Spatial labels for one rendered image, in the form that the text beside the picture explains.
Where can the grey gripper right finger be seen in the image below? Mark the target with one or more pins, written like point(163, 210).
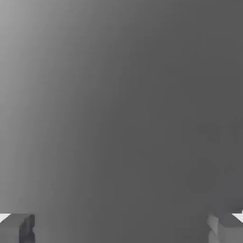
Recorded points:
point(227, 230)

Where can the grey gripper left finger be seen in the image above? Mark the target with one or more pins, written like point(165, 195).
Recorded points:
point(13, 229)

